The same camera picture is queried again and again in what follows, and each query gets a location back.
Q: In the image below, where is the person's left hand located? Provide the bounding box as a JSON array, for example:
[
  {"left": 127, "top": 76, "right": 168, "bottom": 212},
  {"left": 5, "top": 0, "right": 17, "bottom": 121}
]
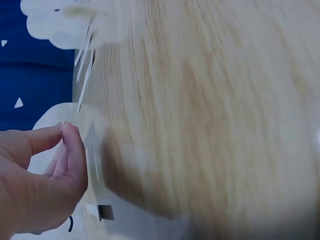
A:
[{"left": 0, "top": 123, "right": 89, "bottom": 240}]

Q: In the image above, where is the bunch of scattered toothpicks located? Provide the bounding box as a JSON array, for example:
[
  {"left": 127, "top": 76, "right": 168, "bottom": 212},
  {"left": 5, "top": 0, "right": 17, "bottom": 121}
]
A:
[{"left": 73, "top": 23, "right": 97, "bottom": 115}]

